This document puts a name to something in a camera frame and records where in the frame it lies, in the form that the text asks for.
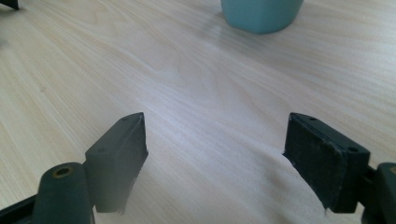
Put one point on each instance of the teal cup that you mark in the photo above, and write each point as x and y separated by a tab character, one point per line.
261	15

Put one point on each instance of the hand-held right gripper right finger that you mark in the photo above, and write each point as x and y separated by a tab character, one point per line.
323	165

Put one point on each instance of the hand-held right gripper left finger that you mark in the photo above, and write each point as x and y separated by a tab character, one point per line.
116	165

